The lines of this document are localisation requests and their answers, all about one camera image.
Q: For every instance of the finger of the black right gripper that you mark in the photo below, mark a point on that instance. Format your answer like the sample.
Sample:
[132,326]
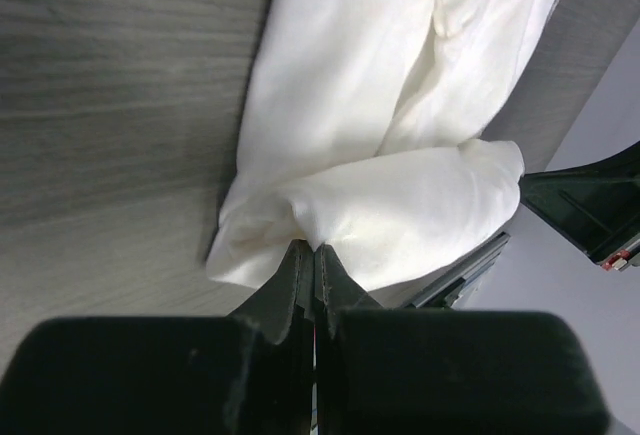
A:
[595,207]

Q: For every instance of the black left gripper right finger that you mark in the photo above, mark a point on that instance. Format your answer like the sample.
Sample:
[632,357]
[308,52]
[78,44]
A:
[442,371]

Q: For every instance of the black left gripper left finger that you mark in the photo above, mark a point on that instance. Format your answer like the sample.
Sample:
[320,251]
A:
[249,372]

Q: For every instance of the white t shirt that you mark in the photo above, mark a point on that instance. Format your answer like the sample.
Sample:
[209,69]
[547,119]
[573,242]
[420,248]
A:
[362,130]

